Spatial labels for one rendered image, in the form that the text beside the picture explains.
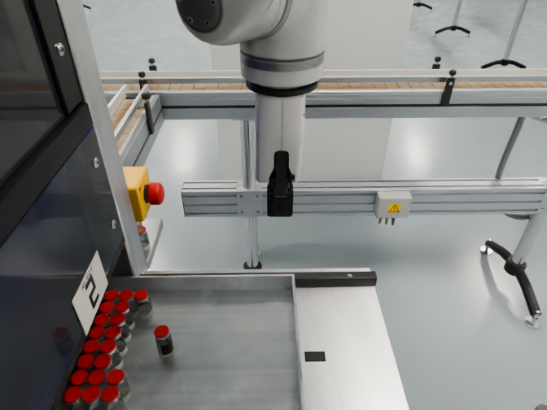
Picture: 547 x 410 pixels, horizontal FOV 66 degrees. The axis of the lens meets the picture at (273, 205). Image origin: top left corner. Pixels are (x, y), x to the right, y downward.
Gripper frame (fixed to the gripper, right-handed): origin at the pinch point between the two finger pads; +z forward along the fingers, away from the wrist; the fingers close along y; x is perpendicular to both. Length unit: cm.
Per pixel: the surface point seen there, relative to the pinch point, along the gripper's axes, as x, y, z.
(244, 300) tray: -5.5, -3.4, 22.5
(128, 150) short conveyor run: -35, -45, 18
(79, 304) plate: -23.0, 10.6, 7.2
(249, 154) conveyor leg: -9, -86, 41
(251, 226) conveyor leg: -10, -86, 74
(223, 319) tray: -8.5, 0.4, 22.5
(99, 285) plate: -23.1, 5.3, 9.8
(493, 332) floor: 88, -64, 110
